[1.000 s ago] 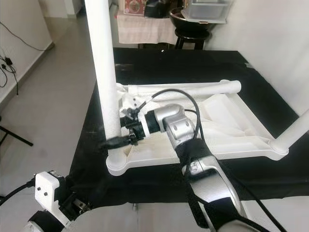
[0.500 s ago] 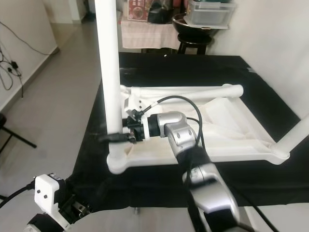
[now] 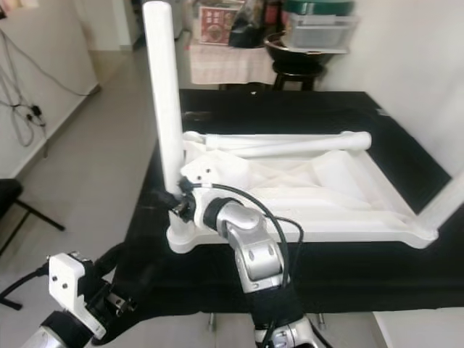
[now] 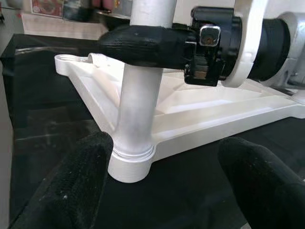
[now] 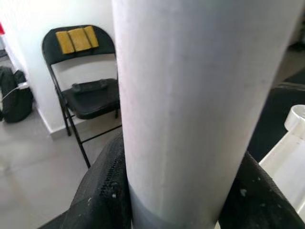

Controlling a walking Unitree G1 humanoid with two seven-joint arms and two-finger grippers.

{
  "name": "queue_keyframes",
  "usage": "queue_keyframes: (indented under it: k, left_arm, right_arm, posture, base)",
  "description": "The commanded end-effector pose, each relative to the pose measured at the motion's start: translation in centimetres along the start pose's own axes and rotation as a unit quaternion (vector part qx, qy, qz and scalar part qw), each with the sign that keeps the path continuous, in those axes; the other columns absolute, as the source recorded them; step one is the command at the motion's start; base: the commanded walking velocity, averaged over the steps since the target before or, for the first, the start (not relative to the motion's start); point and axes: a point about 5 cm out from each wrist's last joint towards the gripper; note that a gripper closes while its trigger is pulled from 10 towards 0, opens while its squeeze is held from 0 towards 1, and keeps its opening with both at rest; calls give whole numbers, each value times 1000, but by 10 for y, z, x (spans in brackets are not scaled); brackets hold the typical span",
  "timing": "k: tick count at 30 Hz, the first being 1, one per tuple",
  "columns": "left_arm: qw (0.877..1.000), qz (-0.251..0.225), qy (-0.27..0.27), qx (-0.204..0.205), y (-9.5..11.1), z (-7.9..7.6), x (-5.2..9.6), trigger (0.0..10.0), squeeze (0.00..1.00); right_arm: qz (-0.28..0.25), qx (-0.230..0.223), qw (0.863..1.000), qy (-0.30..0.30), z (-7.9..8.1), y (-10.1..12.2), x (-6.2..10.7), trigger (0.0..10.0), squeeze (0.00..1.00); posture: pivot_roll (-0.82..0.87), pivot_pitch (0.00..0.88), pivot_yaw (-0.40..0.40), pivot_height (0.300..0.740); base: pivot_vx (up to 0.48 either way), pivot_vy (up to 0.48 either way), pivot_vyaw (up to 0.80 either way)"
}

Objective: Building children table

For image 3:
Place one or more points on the black bag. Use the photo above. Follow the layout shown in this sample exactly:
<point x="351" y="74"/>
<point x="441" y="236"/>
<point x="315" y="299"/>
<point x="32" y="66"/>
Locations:
<point x="257" y="29"/>

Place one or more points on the clear plastic storage bin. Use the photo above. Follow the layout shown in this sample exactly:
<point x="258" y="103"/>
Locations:
<point x="319" y="32"/>

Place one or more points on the grey tape strip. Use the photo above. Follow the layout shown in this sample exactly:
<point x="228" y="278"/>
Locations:
<point x="382" y="112"/>

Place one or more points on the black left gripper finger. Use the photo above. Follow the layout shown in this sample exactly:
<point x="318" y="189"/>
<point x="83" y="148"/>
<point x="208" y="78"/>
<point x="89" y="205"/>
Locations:
<point x="151" y="283"/>

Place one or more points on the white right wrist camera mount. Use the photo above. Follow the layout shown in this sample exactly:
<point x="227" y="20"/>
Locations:
<point x="210" y="170"/>

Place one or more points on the black tablecloth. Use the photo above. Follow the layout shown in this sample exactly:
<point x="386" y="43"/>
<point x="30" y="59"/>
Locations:
<point x="261" y="109"/>

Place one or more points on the black round stool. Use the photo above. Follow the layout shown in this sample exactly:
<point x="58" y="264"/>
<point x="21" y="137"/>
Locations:
<point x="293" y="58"/>

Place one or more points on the green lid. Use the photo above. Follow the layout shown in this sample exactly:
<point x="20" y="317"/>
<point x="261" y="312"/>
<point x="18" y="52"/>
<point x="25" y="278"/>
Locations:
<point x="319" y="7"/>

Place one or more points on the cloth covered side table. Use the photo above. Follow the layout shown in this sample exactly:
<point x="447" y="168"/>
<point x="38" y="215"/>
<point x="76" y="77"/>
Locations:
<point x="225" y="65"/>

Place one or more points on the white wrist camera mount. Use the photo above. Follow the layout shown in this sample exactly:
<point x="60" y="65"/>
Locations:
<point x="210" y="170"/>
<point x="69" y="283"/>

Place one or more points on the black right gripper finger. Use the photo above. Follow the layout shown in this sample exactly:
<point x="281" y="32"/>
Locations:
<point x="166" y="198"/>

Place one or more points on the white plastic children table top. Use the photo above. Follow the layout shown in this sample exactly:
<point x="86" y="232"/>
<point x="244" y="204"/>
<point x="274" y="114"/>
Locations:
<point x="333" y="196"/>

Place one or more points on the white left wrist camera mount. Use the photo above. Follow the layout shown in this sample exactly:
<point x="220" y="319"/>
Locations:
<point x="69" y="283"/>

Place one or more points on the red patterned box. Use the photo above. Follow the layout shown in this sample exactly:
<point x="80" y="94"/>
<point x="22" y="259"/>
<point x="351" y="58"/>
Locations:
<point x="216" y="25"/>

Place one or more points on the black folding chair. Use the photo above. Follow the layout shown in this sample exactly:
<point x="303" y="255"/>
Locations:
<point x="9" y="196"/>

